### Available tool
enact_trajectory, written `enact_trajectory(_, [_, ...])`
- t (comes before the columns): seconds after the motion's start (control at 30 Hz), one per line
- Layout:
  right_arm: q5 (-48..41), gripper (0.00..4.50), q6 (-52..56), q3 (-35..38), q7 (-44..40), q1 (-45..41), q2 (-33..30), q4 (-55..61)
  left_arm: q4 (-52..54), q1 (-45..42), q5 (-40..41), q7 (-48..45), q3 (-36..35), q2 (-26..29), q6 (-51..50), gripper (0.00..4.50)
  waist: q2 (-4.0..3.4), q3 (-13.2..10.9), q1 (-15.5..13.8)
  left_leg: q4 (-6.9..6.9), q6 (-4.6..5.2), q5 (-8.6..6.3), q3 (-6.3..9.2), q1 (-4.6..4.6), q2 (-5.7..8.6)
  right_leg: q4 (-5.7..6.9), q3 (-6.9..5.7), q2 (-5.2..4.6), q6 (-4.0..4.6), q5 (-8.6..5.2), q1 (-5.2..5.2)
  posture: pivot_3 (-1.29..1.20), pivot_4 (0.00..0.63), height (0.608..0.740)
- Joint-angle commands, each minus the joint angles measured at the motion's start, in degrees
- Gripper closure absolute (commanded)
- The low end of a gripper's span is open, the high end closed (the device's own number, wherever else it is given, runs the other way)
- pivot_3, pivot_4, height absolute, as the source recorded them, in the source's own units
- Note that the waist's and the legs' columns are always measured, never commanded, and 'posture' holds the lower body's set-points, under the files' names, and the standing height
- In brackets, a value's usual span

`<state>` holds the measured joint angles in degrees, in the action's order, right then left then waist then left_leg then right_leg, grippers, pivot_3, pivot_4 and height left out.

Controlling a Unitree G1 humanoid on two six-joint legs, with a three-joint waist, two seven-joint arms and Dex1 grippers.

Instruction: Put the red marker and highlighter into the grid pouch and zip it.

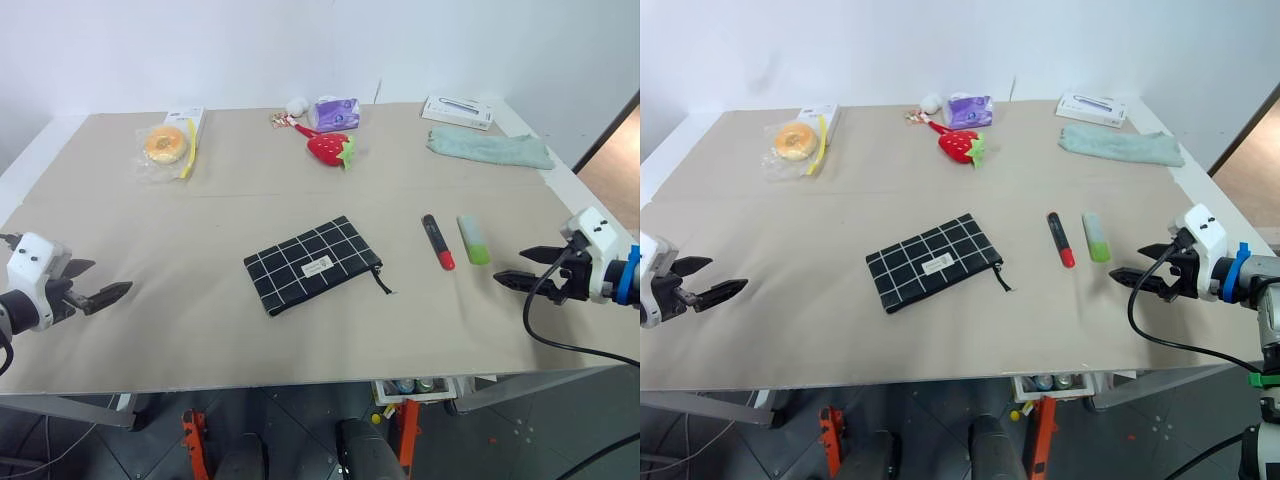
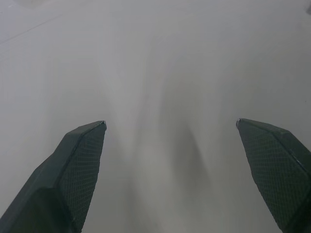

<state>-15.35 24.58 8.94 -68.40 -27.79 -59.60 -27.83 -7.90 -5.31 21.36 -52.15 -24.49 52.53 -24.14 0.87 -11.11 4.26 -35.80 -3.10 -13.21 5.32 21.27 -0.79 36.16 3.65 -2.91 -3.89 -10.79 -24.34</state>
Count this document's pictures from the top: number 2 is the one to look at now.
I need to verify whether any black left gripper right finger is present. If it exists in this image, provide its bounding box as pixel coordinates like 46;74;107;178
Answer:
235;118;311;233

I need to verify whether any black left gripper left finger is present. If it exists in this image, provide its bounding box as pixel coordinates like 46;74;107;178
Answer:
0;120;107;233

